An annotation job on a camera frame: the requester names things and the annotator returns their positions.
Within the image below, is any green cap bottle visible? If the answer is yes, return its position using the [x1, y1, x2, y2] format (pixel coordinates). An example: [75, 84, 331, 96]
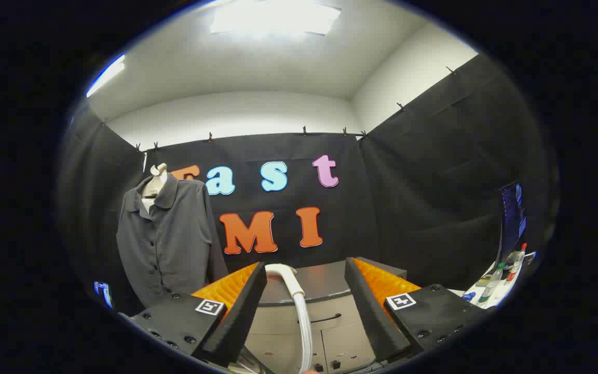
[478, 266, 503, 304]

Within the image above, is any white garment steamer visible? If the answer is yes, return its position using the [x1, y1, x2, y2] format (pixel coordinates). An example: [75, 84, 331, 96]
[264, 263, 314, 374]

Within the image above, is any computer monitor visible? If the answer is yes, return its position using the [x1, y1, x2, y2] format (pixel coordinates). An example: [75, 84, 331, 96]
[496, 181, 528, 265]

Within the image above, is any dark grey collared shirt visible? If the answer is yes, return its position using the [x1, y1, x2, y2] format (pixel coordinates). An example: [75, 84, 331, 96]
[116, 173, 228, 308]

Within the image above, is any grey cabinet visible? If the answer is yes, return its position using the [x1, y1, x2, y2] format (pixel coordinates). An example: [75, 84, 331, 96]
[237, 256, 409, 374]

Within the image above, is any small ceiling light panel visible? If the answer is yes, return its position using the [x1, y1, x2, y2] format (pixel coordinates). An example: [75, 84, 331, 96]
[86, 55, 126, 98]

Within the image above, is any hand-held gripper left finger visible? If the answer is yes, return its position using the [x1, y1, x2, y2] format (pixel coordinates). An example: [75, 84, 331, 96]
[117, 261, 269, 370]

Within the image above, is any white clothes hanger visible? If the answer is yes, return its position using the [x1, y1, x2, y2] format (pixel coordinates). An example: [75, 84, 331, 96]
[141, 163, 169, 213]

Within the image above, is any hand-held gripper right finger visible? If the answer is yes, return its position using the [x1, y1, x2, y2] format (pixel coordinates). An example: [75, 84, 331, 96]
[344, 257, 493, 364]

